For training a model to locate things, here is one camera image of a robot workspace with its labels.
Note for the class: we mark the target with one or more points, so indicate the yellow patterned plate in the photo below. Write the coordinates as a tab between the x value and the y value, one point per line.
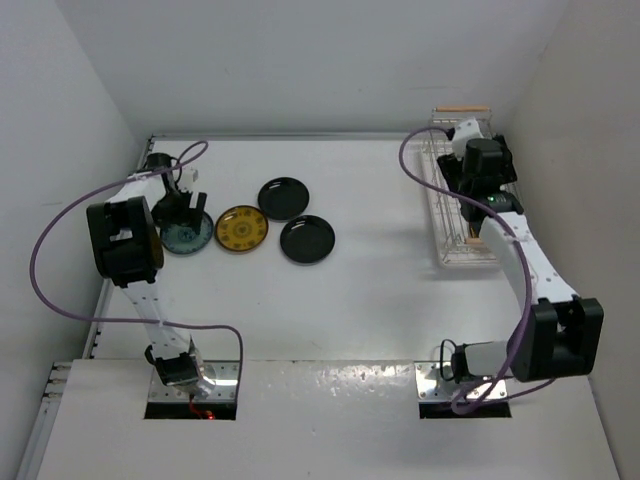
473	233
241	229

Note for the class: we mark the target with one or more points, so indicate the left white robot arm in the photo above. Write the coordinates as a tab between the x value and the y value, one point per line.
126	237

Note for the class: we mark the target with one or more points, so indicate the black plate rear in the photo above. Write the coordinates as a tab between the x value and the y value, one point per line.
283	198

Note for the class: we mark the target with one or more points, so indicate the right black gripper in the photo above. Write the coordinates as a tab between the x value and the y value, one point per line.
452	168

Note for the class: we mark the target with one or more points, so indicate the black plate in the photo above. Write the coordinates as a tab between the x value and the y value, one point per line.
307	239
283	198

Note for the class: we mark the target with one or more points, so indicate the left aluminium table rail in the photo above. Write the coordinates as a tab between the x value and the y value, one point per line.
59	373

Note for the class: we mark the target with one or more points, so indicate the black plate front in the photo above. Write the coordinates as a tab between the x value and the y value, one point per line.
307	239

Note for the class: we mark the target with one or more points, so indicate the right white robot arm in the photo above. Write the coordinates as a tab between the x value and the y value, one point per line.
562	329

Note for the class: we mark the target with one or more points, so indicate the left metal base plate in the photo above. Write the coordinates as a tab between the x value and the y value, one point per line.
220	383

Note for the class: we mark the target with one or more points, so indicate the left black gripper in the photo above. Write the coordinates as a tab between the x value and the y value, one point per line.
188	215

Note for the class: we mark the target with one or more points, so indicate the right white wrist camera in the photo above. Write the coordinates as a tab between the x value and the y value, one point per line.
464	131

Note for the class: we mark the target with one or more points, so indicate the blue floral green plate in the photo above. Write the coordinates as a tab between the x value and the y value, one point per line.
184	241

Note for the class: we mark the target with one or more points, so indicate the wire dish rack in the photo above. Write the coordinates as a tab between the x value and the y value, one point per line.
434	144

